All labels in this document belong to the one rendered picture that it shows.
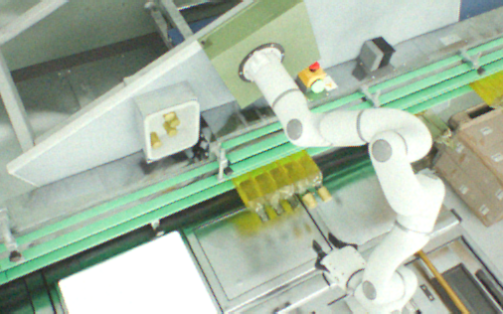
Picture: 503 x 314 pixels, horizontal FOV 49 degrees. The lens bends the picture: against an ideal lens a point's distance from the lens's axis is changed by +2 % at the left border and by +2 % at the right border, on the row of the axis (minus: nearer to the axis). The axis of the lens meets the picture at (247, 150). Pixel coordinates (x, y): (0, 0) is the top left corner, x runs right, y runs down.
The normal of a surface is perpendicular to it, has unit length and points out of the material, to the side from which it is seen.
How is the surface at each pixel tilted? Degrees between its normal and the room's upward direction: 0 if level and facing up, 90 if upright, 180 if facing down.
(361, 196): 91
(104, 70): 90
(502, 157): 82
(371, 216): 91
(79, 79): 90
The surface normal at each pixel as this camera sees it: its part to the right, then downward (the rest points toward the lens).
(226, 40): -0.29, -0.37
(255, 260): 0.08, -0.58
